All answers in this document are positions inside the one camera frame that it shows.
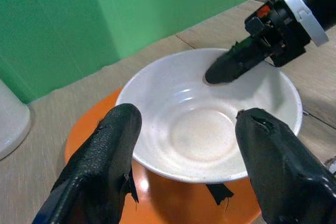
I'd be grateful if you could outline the black frayed cloth scrap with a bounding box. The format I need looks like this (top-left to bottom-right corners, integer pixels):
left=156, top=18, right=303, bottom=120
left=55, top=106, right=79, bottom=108
left=206, top=183, right=235, bottom=206

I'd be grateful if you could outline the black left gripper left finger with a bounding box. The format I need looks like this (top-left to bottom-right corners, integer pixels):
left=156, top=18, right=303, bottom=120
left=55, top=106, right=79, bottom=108
left=33, top=103, right=143, bottom=224

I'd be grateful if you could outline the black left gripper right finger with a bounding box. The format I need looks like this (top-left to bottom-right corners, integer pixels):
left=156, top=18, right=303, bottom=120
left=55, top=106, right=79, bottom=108
left=235, top=108, right=336, bottom=224

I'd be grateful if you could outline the white ceramic bowl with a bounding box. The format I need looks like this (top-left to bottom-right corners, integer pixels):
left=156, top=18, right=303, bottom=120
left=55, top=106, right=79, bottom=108
left=115, top=48, right=304, bottom=185

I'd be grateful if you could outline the orange plate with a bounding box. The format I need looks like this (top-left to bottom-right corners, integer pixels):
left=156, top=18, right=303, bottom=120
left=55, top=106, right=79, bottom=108
left=64, top=87, right=263, bottom=224

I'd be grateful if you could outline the white ceramic cup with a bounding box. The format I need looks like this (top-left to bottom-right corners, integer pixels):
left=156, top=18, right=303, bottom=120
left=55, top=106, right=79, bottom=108
left=0, top=79, right=35, bottom=161

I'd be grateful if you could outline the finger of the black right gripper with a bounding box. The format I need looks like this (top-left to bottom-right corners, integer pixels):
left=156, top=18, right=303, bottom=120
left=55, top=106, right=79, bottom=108
left=204, top=40, right=271, bottom=86

